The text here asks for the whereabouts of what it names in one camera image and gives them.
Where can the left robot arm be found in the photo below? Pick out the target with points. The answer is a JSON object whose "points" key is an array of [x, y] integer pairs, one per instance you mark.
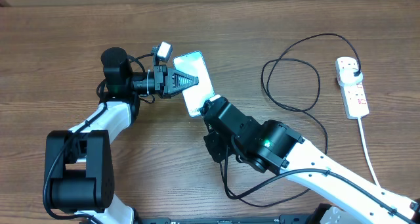
{"points": [[79, 176]]}

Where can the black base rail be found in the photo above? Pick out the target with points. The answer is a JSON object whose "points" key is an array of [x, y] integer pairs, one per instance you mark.
{"points": [[301, 218]]}

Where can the white charger plug adapter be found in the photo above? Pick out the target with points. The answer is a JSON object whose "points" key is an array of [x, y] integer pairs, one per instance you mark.
{"points": [[349, 77]]}

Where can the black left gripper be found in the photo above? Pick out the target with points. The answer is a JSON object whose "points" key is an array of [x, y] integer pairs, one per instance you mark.
{"points": [[162, 71]]}

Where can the white power strip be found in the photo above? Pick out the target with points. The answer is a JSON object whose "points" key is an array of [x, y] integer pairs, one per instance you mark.
{"points": [[354, 97]]}

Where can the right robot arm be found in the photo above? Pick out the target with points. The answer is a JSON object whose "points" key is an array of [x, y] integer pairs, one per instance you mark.
{"points": [[273, 146]]}

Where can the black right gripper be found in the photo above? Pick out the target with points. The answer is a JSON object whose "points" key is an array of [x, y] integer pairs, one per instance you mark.
{"points": [[216, 142]]}

